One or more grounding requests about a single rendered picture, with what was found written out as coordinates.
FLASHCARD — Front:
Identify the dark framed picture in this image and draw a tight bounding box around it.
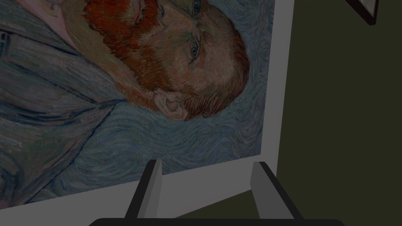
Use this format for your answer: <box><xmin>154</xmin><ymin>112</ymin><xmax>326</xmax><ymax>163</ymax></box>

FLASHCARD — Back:
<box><xmin>344</xmin><ymin>0</ymin><xmax>380</xmax><ymax>26</ymax></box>

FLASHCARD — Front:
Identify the framed portrait painting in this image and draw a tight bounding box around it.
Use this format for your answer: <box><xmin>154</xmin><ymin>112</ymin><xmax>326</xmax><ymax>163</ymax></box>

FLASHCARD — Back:
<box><xmin>0</xmin><ymin>0</ymin><xmax>295</xmax><ymax>226</ymax></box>

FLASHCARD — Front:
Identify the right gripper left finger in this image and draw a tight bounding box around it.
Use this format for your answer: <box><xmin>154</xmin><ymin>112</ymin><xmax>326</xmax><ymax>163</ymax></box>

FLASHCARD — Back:
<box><xmin>124</xmin><ymin>159</ymin><xmax>163</xmax><ymax>219</ymax></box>

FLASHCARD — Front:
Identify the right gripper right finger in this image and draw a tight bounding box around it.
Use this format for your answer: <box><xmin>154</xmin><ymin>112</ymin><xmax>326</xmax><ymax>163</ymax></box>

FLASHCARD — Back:
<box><xmin>250</xmin><ymin>161</ymin><xmax>305</xmax><ymax>220</ymax></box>

